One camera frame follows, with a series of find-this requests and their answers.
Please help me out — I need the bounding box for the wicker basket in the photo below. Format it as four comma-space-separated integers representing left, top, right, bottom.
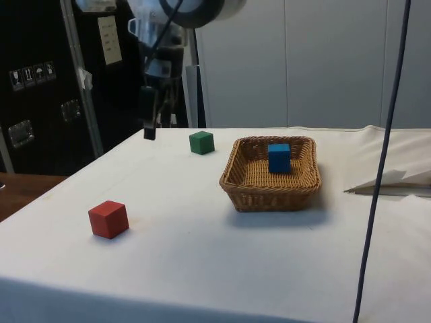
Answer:
218, 135, 321, 213

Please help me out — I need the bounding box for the black cable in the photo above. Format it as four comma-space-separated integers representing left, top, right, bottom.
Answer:
143, 0, 185, 88

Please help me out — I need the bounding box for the red cube block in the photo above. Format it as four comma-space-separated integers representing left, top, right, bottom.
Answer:
88, 201, 130, 240

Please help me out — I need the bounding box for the black cabinet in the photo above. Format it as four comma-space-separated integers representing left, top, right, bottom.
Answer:
0, 0, 199, 176

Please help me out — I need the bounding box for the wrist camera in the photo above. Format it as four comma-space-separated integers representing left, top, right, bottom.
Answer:
127, 16, 163, 46

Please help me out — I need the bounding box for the pale grey locker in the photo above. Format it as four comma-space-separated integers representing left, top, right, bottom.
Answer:
195, 0, 287, 129
285, 0, 385, 129
383, 0, 431, 129

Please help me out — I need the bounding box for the blue cube block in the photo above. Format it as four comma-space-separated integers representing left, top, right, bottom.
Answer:
267, 143, 292, 174

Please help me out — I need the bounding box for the silver metal strut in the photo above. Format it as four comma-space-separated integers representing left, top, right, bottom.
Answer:
61, 0, 104, 159
184, 28, 207, 129

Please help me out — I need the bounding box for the green cube block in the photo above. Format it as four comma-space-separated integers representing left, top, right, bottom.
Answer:
188, 131, 216, 155

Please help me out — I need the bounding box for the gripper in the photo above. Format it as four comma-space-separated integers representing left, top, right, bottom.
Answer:
139, 46, 185, 141

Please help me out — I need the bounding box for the dark blue cable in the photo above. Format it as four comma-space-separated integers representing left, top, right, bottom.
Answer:
352, 0, 413, 323

